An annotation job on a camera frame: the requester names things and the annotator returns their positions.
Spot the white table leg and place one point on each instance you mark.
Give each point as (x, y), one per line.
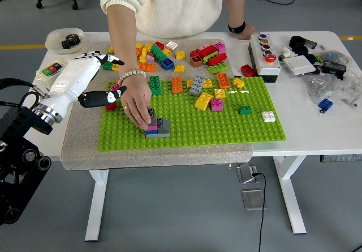
(291, 195)
(97, 206)

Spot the small grey black device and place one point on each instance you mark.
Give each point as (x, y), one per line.
(311, 44)

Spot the lime long toy brick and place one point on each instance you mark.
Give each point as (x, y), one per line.
(217, 68)

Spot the black wristwatch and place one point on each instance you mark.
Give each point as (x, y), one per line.
(236, 28)

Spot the grey long toy brick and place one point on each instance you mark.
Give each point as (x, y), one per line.
(197, 86)

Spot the yellow curved toy brick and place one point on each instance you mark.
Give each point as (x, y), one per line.
(203, 102)

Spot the person's left forearm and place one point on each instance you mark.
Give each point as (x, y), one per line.
(236, 3)

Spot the black power adapter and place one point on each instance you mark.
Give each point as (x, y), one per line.
(334, 68)

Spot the grey flat toy brick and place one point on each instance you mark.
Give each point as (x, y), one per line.
(158, 135)

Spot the red curved toy brick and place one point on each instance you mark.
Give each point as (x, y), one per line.
(217, 59)

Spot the pink square toy brick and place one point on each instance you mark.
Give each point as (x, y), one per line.
(217, 105)
(115, 87)
(153, 127)
(219, 47)

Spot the push-button control box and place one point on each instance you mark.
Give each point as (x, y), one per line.
(267, 68)

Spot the clear bag of parts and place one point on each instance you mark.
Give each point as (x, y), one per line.
(352, 90)

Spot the small pink toy brick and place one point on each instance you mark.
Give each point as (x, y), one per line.
(150, 58)
(204, 46)

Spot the table height control panel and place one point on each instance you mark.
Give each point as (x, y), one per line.
(340, 158)

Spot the green plastic clip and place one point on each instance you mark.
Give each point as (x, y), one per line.
(319, 58)

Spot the white red-green switch box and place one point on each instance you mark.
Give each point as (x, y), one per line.
(49, 70)

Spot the person's left hand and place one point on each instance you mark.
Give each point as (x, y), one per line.
(249, 32)

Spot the large red toy brick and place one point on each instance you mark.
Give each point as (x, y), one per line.
(207, 51)

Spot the person's right hand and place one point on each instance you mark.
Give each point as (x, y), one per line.
(135, 99)

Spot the small green toy brick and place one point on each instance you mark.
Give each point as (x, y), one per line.
(245, 110)
(107, 66)

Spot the white bowl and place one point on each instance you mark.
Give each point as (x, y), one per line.
(53, 44)

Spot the white square toy brick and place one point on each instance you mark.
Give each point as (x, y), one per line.
(171, 45)
(268, 117)

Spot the clear bag blue parts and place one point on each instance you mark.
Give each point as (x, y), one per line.
(333, 56)

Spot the red square toy brick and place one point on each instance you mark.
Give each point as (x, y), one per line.
(111, 107)
(159, 45)
(248, 70)
(194, 53)

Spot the white pipe fitting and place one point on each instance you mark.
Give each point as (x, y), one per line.
(286, 53)

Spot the black gear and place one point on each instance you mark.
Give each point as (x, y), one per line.
(66, 44)
(75, 39)

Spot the green baseplate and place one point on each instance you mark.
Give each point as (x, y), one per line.
(198, 127)

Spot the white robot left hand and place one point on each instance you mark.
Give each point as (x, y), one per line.
(73, 79)

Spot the lime flat toy brick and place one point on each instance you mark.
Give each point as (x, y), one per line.
(212, 54)

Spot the clear bag of screws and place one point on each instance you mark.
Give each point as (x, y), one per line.
(318, 85)

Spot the brown toy brick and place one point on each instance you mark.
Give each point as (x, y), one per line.
(195, 61)

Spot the blue square toy brick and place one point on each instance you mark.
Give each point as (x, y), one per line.
(325, 104)
(151, 132)
(167, 64)

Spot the black tape roll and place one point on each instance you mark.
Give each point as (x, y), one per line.
(304, 51)
(292, 40)

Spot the white switch panel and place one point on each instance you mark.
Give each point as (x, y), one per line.
(299, 66)

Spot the green long toy brick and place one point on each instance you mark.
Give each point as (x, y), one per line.
(157, 52)
(155, 85)

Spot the grey sloped toy brick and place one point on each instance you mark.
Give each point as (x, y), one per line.
(152, 115)
(163, 127)

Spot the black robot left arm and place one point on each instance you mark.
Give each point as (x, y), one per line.
(17, 178)

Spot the person's right forearm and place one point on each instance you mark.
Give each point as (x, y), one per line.
(124, 42)

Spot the grey-brown mat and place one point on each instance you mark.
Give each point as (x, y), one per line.
(169, 157)

